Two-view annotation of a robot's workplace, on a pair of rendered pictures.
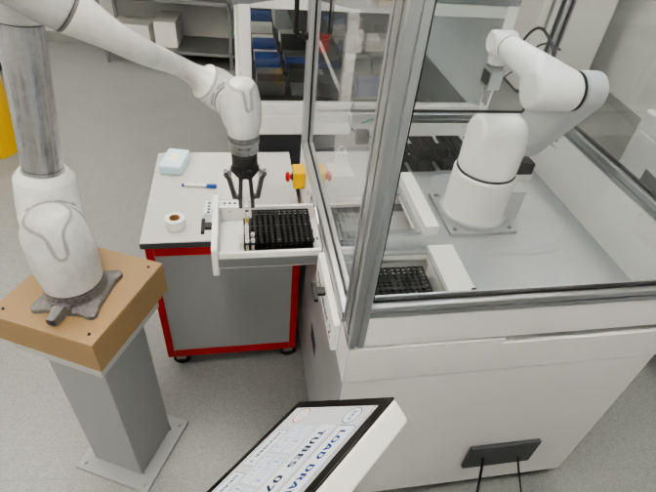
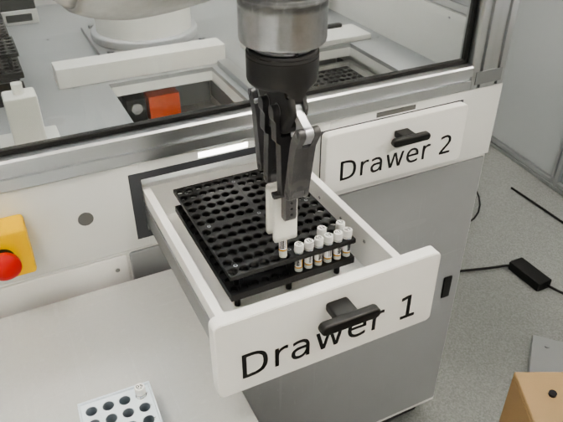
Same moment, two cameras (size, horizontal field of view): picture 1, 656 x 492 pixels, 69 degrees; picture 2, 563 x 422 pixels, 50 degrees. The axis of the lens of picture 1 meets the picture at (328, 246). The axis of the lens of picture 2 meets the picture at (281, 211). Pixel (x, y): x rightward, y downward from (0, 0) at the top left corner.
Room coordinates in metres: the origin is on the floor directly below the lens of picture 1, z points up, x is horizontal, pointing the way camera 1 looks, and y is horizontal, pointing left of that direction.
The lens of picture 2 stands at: (1.37, 0.86, 1.37)
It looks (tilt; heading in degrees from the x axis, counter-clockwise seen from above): 34 degrees down; 257
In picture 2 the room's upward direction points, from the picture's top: straight up
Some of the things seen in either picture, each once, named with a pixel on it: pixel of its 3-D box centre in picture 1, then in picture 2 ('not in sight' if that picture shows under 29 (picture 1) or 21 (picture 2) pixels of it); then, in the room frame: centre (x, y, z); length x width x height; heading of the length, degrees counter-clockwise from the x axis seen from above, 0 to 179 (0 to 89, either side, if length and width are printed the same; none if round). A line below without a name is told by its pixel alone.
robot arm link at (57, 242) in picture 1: (59, 244); not in sight; (0.90, 0.69, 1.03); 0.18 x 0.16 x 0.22; 36
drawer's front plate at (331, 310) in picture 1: (327, 298); (395, 146); (0.96, -0.01, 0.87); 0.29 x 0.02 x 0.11; 13
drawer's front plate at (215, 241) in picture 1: (216, 233); (330, 318); (1.20, 0.37, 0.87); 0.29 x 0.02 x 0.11; 13
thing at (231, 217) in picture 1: (280, 233); (256, 230); (1.24, 0.16, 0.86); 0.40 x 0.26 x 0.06; 103
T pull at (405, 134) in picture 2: (318, 291); (406, 136); (0.95, 0.01, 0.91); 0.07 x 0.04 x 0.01; 13
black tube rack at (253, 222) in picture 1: (277, 232); (259, 231); (1.24, 0.17, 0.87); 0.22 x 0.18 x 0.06; 103
